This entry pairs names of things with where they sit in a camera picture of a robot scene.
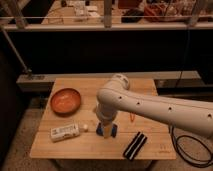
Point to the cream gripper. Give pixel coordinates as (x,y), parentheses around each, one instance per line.
(106,130)

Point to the white plastic bottle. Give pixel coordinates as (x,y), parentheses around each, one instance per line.
(67,132)

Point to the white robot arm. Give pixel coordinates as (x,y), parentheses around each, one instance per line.
(189,115)

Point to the orange ceramic bowl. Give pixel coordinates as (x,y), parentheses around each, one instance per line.
(65,101)

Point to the blue sponge cloth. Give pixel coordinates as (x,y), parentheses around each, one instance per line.
(100,133)

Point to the orange carrot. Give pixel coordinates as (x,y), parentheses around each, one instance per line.
(132,117)

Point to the wooden table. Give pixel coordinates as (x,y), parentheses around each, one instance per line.
(89,145)

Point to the diagonal metal pole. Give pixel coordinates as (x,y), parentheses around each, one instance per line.
(26,69)

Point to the grey metal rail beam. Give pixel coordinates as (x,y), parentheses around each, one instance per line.
(165,79)

